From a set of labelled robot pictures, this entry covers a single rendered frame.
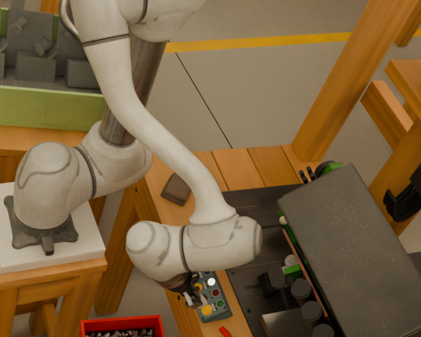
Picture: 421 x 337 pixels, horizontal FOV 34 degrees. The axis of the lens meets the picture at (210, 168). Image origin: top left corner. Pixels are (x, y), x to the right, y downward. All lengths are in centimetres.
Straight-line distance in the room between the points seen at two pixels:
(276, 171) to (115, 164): 72
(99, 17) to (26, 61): 104
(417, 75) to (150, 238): 85
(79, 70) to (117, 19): 104
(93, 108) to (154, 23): 86
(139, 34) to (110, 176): 47
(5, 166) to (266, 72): 230
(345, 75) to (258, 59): 217
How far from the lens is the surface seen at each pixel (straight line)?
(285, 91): 420
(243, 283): 200
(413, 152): 199
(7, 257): 191
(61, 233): 194
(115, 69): 141
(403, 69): 186
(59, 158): 178
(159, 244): 144
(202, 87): 397
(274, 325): 167
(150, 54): 159
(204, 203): 142
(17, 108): 230
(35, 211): 184
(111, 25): 140
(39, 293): 205
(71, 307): 215
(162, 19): 149
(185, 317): 197
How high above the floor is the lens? 247
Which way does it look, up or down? 45 degrees down
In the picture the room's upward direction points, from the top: 24 degrees clockwise
